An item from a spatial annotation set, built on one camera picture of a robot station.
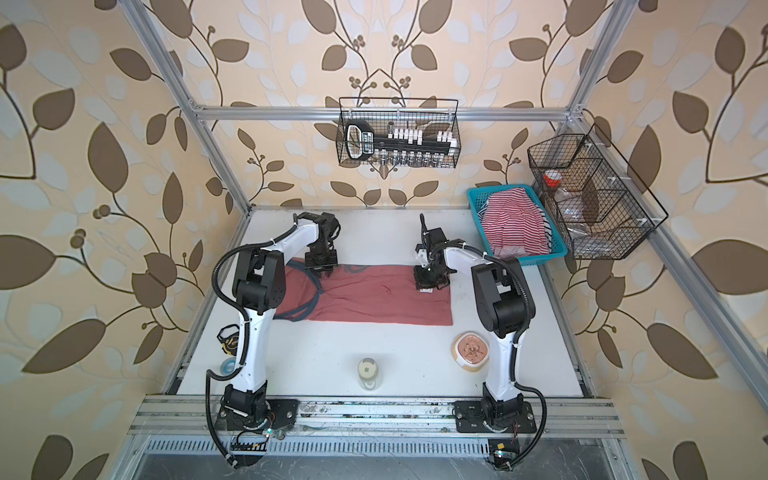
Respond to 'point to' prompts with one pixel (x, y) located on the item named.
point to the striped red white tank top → (515, 224)
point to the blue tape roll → (227, 366)
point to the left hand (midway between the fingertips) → (329, 270)
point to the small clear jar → (368, 372)
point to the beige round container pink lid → (470, 351)
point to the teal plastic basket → (477, 196)
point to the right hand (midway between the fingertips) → (420, 287)
